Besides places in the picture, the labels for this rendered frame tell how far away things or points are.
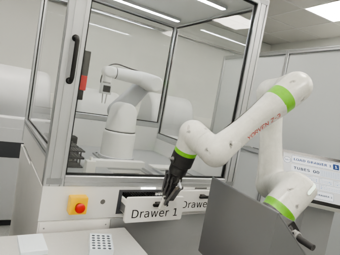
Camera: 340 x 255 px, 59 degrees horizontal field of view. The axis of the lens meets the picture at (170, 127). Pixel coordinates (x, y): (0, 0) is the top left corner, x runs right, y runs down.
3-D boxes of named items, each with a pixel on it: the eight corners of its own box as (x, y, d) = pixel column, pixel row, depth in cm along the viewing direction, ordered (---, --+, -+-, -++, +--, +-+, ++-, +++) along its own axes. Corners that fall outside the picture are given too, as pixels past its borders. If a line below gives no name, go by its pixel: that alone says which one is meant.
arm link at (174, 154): (201, 159, 119) (190, 146, 126) (177, 157, 113) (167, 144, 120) (196, 171, 121) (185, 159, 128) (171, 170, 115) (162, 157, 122)
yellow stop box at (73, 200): (86, 215, 123) (89, 198, 122) (69, 216, 119) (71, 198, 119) (83, 210, 127) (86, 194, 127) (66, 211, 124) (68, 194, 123)
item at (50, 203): (228, 211, 172) (234, 186, 171) (37, 221, 118) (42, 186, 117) (153, 166, 252) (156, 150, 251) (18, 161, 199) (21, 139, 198)
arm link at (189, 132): (199, 115, 122) (179, 114, 115) (219, 130, 114) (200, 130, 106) (186, 144, 127) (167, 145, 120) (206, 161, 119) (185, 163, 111)
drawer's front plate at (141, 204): (180, 219, 142) (184, 197, 141) (124, 223, 127) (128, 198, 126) (178, 217, 143) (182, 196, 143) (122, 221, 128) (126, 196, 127)
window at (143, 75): (222, 177, 168) (256, 4, 160) (65, 173, 123) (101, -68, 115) (221, 177, 168) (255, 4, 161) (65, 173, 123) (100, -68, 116)
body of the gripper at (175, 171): (168, 157, 123) (160, 176, 126) (177, 170, 116) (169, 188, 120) (183, 158, 127) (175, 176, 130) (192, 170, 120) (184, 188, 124)
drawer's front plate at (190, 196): (219, 210, 166) (223, 190, 165) (175, 212, 150) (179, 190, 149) (217, 208, 167) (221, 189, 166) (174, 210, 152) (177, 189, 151)
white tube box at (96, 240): (112, 259, 108) (114, 249, 108) (88, 259, 106) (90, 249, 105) (110, 243, 120) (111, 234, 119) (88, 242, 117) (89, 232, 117)
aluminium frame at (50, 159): (234, 186, 171) (270, 0, 162) (42, 186, 117) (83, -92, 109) (156, 150, 251) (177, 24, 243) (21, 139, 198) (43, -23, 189)
